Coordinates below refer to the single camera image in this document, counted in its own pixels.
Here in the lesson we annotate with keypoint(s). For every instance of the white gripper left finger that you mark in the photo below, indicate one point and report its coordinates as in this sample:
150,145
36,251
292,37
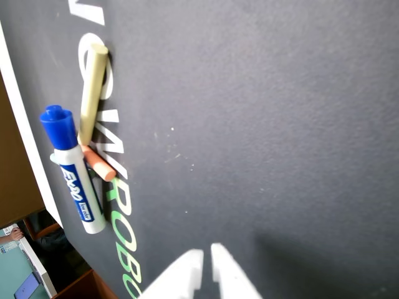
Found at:
174,280

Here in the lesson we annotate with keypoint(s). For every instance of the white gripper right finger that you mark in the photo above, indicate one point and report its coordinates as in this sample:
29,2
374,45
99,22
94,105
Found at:
230,277

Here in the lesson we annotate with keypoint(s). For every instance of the blue Expo marker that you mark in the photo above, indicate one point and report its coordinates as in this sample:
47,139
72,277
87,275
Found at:
76,174

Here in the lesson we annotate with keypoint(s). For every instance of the person's hand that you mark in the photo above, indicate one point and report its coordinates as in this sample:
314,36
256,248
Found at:
17,234

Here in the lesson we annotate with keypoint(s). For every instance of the brown wooden shelf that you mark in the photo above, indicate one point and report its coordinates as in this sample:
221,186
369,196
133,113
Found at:
93,286

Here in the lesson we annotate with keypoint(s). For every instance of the orange chalk stick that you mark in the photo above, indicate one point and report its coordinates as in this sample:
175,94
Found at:
99,166

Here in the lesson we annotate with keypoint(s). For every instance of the grey WOWROBO mat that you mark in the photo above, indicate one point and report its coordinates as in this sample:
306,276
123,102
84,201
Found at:
249,124

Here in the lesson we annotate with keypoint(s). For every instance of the green chalk stick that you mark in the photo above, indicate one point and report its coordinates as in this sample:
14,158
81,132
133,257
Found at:
53,158

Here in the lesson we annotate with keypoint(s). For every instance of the yellow chalk stick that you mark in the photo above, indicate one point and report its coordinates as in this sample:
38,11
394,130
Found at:
92,90

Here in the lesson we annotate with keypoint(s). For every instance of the teal board white frame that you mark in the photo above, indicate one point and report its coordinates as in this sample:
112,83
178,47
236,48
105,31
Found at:
18,271

